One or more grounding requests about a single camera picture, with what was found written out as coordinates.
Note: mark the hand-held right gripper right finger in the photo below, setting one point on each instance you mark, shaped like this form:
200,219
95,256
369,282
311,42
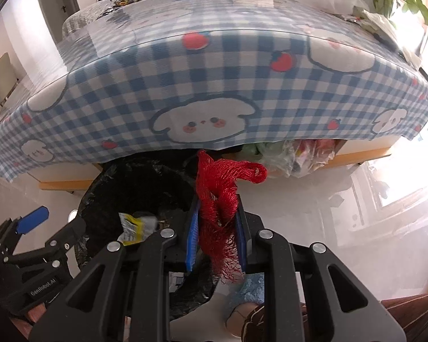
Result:
240,245

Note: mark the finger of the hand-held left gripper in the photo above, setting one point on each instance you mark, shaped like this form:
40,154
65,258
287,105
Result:
34,219
64,238

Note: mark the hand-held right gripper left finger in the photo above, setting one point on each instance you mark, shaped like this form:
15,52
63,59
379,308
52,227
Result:
192,242

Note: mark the yellow snack wrapper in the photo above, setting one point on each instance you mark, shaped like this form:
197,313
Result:
133,228

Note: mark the red mesh net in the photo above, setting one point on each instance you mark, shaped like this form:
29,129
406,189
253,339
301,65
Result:
217,185

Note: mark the black lined trash bin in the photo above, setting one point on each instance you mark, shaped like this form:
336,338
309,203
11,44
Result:
128,185

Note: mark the blue fuzzy slipper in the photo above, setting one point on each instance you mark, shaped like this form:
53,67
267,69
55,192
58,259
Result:
249,288

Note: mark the clear plastic bag of packets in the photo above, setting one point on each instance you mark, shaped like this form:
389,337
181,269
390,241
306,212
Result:
299,156

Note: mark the blue checkered printed tablecloth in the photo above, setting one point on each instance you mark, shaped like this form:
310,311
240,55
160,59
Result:
128,89

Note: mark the person's leg striped pants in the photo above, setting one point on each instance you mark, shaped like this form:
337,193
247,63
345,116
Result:
406,310

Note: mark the grey covered sofa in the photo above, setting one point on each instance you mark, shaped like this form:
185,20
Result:
89,17

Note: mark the white plastic bags on table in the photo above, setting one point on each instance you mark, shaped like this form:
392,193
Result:
381,25

